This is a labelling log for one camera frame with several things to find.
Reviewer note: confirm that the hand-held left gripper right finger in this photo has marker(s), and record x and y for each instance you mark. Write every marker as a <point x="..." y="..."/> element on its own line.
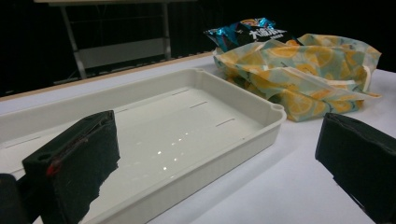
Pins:
<point x="361" y="149"/>

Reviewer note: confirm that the metal frame stand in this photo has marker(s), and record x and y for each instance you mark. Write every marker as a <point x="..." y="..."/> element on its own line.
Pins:
<point x="118" y="46"/>

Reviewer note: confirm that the white plastic tray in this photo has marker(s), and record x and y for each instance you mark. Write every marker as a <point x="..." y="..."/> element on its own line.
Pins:
<point x="174" y="130"/>

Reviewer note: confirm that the yellow patterned snack bag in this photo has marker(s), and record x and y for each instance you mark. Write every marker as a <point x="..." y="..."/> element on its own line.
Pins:
<point x="305" y="77"/>

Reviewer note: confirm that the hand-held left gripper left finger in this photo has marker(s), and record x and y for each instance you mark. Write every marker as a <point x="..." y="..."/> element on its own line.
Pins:
<point x="77" y="165"/>

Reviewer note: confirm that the black and blue snack packet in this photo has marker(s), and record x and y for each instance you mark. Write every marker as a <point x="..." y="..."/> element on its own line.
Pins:
<point x="249" y="32"/>

